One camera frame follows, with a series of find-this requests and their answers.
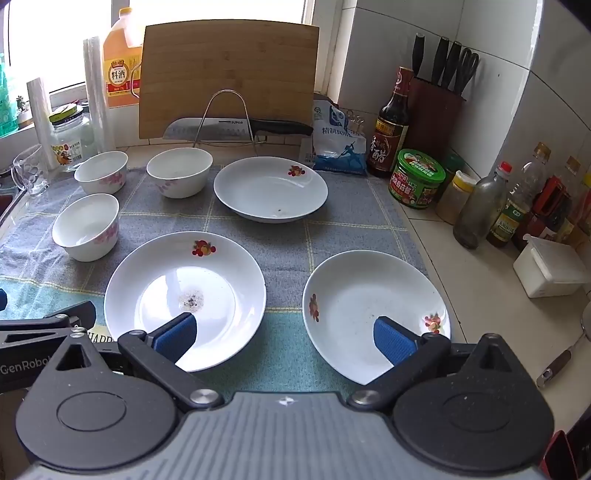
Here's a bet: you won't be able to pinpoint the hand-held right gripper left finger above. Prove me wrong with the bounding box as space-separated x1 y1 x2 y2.
46 312 223 413

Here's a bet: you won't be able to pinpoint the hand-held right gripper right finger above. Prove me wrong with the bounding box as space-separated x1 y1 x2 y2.
347 316 530 413

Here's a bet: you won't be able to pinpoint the white plate fruit decal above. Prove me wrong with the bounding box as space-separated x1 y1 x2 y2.
213 156 329 224
302 250 452 386
104 231 267 372

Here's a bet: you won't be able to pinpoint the white bowl pink flowers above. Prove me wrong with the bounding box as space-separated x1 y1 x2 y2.
74 150 129 195
52 193 120 262
146 148 214 199

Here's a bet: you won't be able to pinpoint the clear glass mug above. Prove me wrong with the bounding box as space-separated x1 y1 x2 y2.
11 144 51 198

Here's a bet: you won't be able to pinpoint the grey checkered dish cloth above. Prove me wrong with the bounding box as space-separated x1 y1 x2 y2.
0 164 428 407

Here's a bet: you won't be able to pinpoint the yellow-lidded spice jar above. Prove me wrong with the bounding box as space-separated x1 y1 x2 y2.
436 171 481 225

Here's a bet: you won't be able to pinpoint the red-capped glass bottle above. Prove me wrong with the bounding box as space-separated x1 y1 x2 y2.
453 161 513 250

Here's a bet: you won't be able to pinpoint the green-lidded sauce tub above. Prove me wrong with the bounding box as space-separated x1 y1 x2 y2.
388 148 446 210

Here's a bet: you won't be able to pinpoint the metal spatula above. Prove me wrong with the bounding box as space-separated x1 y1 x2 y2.
536 300 591 388

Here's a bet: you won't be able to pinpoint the labelled glass jar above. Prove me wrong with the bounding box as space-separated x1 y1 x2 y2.
48 104 93 172

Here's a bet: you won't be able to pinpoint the white plastic box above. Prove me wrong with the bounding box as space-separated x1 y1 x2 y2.
512 234 587 298

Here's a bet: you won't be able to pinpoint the green-labelled oil bottle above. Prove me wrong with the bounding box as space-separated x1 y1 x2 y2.
486 142 552 248

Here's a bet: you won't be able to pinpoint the short plastic wrap roll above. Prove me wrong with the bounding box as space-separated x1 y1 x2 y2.
27 78 58 162

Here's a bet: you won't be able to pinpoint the small green-lidded jar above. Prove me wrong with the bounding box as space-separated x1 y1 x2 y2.
436 152 467 195

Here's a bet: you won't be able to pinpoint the small potted plant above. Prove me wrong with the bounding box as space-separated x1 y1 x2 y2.
14 95 33 127

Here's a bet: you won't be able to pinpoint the red flat object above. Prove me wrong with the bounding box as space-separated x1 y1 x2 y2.
540 429 580 480

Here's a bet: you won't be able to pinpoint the blue white salt bag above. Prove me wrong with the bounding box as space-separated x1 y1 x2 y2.
311 92 370 177

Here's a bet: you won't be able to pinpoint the green translucent container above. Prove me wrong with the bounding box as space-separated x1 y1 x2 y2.
0 53 19 137

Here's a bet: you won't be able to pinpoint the red-labelled dark sauce bottle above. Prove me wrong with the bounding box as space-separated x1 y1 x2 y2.
512 156 583 252

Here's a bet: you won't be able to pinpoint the dark vinegar bottle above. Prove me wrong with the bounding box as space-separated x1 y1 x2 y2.
366 67 415 178

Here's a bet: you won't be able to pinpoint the tall plastic wrap roll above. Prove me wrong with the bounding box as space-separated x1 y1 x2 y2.
83 36 116 153

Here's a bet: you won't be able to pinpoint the metal binder clips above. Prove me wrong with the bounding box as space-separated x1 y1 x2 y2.
346 110 370 134

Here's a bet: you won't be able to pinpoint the yellow-capped red sauce bottle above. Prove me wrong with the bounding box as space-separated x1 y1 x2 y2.
561 171 591 250

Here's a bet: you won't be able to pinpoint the dark red knife block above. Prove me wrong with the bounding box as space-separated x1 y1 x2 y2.
406 76 467 162

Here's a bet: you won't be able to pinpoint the bamboo cutting board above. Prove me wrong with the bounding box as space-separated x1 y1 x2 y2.
139 24 320 139

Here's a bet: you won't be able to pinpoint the orange cooking wine jug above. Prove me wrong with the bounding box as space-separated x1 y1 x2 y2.
102 7 144 109

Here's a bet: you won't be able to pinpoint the black kitchen scissors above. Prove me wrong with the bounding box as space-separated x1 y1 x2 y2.
457 47 481 95

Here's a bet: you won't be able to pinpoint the black-handled kitchen knife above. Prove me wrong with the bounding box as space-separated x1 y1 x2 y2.
163 117 315 141

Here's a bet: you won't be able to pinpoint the metal wire rack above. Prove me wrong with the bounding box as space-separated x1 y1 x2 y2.
191 89 259 155

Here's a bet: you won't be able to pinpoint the black knife handle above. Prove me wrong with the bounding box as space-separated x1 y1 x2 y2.
445 41 463 92
412 33 426 79
431 37 451 88

